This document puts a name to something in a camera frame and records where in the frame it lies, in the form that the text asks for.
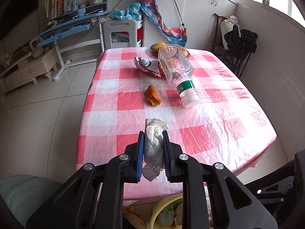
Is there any clear plastic water bottle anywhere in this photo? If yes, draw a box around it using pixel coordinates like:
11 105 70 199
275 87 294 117
158 44 201 108

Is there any orange peel piece far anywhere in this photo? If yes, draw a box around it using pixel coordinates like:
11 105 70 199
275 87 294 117
144 85 161 106

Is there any small white tissue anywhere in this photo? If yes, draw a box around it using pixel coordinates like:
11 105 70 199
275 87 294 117
142 118 169 182

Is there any red white snack wrapper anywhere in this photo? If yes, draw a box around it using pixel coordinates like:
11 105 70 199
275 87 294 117
134 56 165 79

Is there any pink kettlebell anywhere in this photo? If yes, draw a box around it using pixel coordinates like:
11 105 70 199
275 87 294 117
29 37 44 59

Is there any blue children's study desk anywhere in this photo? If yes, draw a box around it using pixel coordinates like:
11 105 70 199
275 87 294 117
35 0 109 82

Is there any white wall cabinet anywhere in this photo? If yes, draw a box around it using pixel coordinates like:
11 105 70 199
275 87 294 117
156 0 237 51

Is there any light blue plastic bag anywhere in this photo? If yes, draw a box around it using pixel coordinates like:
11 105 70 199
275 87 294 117
109 3 143 21

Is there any yellow plastic trash basin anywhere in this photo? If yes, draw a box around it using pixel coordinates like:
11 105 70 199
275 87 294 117
148 193 183 229

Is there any yellow mango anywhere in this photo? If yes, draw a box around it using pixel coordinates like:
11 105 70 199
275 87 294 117
150 42 166 54

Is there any teal sofa armrest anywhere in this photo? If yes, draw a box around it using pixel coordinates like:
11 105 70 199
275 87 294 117
1 175 62 226

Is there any wooden folding chair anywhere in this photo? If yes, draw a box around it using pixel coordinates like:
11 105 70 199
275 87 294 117
211 13 241 60

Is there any glass fruit bowl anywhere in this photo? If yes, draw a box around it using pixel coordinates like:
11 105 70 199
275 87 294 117
150 44 190 58

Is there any colourful hanging bag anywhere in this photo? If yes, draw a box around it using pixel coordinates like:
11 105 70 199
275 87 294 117
140 0 187 47

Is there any pink white checkered tablecloth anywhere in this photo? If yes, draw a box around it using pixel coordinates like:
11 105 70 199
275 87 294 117
75 46 278 200

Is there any cream tv cabinet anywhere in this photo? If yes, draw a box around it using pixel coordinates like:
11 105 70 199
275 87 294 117
1 48 58 94

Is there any white plastic stool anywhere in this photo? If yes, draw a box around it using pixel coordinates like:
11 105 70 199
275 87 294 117
102 19 143 50

